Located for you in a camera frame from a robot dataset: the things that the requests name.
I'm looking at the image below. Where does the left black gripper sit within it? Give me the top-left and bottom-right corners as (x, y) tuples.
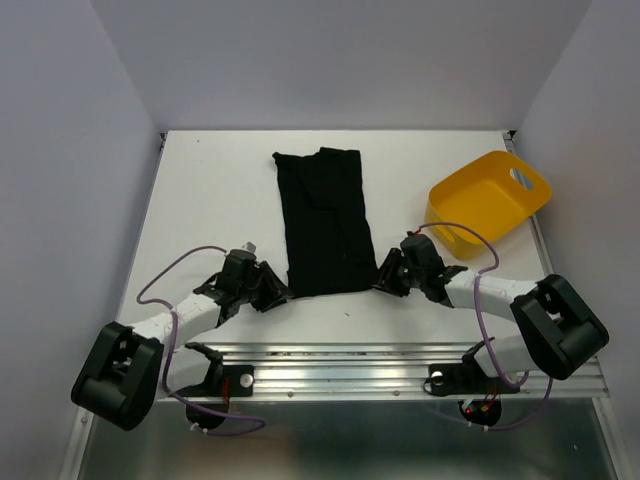
(237, 260), (294, 312)

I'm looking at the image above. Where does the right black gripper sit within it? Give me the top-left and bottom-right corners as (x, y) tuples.
(366, 246), (424, 296)

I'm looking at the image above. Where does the black t shirt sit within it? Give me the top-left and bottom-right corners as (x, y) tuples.
(273, 147), (377, 298)

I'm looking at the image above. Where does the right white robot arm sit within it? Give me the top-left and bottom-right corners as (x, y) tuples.
(374, 234), (609, 396)

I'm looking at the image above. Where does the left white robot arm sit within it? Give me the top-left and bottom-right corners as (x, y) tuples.
(71, 244), (293, 437)

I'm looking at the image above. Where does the yellow plastic basket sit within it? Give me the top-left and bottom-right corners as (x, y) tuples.
(424, 150), (552, 260)

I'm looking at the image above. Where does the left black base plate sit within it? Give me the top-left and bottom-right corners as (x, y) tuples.
(169, 364), (255, 398)

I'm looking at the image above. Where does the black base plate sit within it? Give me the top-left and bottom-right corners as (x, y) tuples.
(423, 362), (520, 397)
(169, 364), (255, 398)

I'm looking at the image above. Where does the aluminium mounting rail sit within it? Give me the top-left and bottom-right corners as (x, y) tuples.
(167, 342), (609, 402)

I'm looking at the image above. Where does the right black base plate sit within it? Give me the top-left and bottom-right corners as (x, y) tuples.
(423, 362), (520, 397)

